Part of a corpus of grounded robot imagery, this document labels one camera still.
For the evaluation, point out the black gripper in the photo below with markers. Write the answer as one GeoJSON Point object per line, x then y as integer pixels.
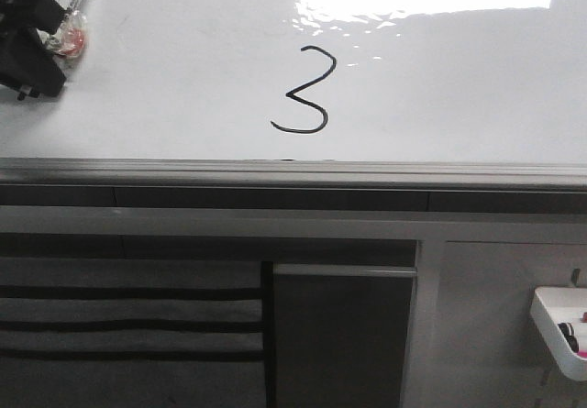
{"type": "Point", "coordinates": [27, 67]}

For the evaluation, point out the black white whiteboard marker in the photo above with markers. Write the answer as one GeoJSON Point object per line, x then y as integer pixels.
{"type": "Point", "coordinates": [70, 38]}

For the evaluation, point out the dark grey panel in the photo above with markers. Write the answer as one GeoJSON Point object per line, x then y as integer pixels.
{"type": "Point", "coordinates": [340, 335]}

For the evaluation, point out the white plastic marker tray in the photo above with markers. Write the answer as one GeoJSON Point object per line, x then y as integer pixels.
{"type": "Point", "coordinates": [551, 306]}

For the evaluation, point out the white whiteboard with aluminium frame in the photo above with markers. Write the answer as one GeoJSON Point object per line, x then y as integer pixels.
{"type": "Point", "coordinates": [314, 92]}

